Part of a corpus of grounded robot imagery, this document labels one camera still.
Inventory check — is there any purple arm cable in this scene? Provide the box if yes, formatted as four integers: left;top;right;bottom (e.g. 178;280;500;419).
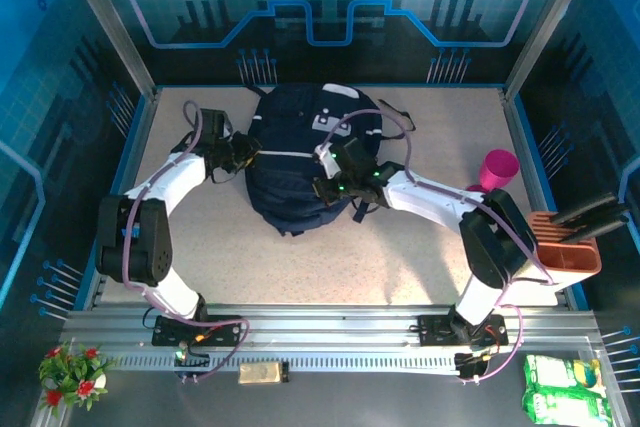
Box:
119;99;252;386
319;109;556;386

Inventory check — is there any black left cable connector block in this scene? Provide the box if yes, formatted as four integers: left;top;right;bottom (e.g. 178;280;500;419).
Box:
173;345;211;382

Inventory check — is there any black cable connector block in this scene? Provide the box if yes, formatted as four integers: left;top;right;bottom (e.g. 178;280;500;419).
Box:
453;350;494;384
173;345;211;382

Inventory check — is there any black right cable connector block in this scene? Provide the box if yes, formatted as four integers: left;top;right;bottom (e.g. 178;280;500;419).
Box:
453;350;494;384

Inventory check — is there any aluminium front rail frame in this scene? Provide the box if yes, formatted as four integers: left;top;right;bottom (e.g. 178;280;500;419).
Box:
59;302;599;364

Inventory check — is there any aluminium right corner post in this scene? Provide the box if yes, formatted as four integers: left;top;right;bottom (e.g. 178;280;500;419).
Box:
502;0;601;99

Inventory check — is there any white slotted cable duct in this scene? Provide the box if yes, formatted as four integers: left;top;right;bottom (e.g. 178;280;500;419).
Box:
107;354;462;376

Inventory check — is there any aluminium left corner post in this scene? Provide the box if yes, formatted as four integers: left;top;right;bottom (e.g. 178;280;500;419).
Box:
54;0;159;99

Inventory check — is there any artificial plant with red flowers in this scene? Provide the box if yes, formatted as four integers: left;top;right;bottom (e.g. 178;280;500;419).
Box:
38;341;120;418

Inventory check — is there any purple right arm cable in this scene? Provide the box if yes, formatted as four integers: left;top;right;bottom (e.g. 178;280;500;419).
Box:
319;109;556;386

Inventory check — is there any aluminium left side rail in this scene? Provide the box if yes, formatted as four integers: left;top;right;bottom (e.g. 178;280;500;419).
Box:
82;89;162;311

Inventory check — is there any aluminium rail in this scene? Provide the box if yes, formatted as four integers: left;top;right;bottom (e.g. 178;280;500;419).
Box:
82;89;162;311
499;86;574;308

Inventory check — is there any aluminium right side rail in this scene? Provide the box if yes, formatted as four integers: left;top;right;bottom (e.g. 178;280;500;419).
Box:
499;86;574;308

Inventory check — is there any aluminium corner post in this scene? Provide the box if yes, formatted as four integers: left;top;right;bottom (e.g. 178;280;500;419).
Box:
502;0;601;99
54;0;159;99

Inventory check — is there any green white snack packet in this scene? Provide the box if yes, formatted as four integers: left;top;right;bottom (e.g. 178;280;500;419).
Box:
522;353;605;396
521;386;615;426

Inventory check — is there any orange slotted desk organizer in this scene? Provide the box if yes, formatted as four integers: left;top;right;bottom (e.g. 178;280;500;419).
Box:
527;209;604;282

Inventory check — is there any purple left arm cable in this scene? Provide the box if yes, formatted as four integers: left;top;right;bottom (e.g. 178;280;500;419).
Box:
119;99;252;386

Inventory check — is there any navy blue student backpack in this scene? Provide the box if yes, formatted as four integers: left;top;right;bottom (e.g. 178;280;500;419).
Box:
243;81;417;238

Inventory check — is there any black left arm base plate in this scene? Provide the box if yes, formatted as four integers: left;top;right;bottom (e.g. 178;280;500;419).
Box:
152;313;244;348

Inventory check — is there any pink plastic goblet cup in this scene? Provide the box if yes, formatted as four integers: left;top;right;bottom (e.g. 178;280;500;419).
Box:
467;149;521;194

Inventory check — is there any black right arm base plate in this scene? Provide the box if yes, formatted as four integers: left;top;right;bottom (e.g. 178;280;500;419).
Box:
417;314;509;347

